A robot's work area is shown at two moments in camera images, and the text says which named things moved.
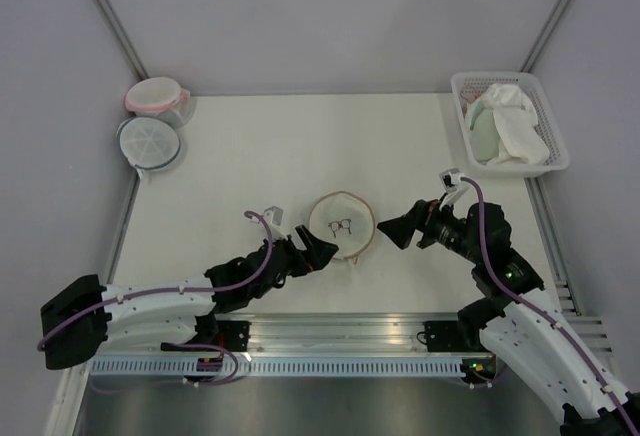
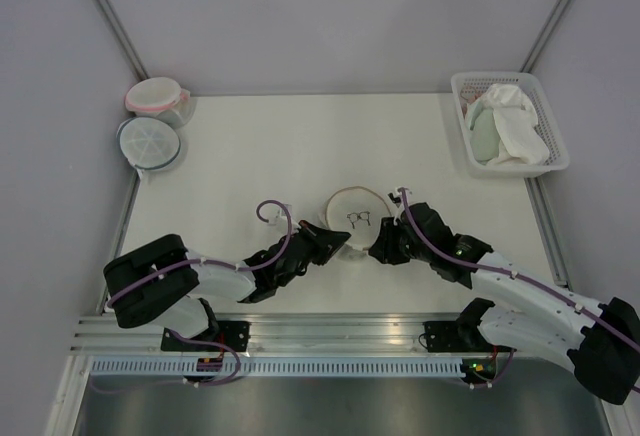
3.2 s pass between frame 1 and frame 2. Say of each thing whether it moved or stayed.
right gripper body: moved
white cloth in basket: stayed
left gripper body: stayed
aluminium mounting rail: stayed
